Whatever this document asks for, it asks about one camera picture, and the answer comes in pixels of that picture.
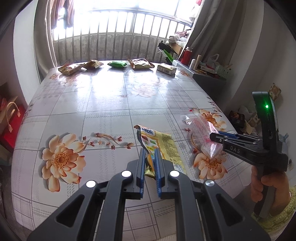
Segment clear pink printed plastic bag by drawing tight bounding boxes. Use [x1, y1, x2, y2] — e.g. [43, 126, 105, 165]
[182, 113, 223, 159]

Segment yellow Enaak noodle packet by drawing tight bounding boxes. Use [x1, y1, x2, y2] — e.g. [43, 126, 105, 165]
[134, 125, 186, 178]

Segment person's right hand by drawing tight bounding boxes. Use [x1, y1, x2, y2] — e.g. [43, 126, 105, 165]
[251, 166, 291, 216]

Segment grey side cabinet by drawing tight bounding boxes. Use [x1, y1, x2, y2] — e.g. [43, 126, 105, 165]
[173, 60, 226, 100]

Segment green mesh storage basket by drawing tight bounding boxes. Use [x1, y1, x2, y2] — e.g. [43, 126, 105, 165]
[214, 64, 231, 79]

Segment floral tablecloth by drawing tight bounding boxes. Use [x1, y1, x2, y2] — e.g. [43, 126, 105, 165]
[10, 60, 254, 239]

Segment white small box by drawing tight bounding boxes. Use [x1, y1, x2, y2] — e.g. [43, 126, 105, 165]
[157, 63, 177, 76]

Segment red thermos bottle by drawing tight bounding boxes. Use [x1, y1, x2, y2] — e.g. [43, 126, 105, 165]
[181, 47, 193, 65]

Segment right grey curtain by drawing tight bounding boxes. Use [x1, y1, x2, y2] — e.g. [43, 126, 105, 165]
[186, 1, 247, 64]

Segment grey curtain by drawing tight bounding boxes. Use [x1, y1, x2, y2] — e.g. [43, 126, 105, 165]
[186, 1, 247, 64]
[34, 1, 57, 80]

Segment brown snack packet middle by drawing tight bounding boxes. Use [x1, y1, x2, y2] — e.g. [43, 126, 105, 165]
[128, 58, 154, 70]

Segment brown snack packet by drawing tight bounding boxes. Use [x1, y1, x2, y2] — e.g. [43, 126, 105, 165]
[58, 64, 84, 75]
[128, 58, 154, 70]
[82, 60, 103, 70]

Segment small green snack packet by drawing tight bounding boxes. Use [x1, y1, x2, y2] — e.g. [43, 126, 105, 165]
[107, 61, 127, 68]

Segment brown snack packet left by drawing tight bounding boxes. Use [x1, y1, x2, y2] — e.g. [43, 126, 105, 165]
[58, 64, 84, 75]

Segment red gift bag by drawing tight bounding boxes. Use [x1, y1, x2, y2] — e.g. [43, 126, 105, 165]
[1, 101, 25, 153]

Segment metal balcony railing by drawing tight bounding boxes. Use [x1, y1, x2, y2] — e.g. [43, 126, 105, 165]
[52, 9, 192, 65]

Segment left grey curtain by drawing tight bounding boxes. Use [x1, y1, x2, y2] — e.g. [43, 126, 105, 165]
[34, 1, 57, 80]

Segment hanging pink clothes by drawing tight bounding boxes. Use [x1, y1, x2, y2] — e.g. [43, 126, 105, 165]
[51, 0, 75, 29]

